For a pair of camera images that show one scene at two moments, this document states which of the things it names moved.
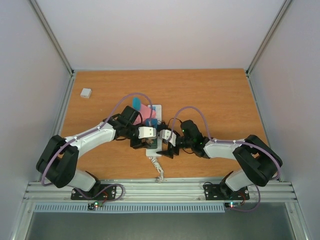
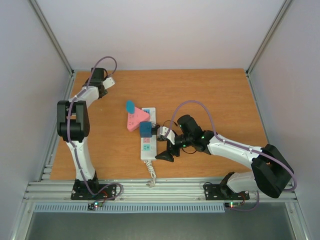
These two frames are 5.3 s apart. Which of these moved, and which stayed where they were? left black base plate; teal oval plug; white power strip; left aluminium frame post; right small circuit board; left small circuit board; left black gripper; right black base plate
Moved: white power strip; teal oval plug; left black gripper
Stayed: left small circuit board; left black base plate; left aluminium frame post; right black base plate; right small circuit board
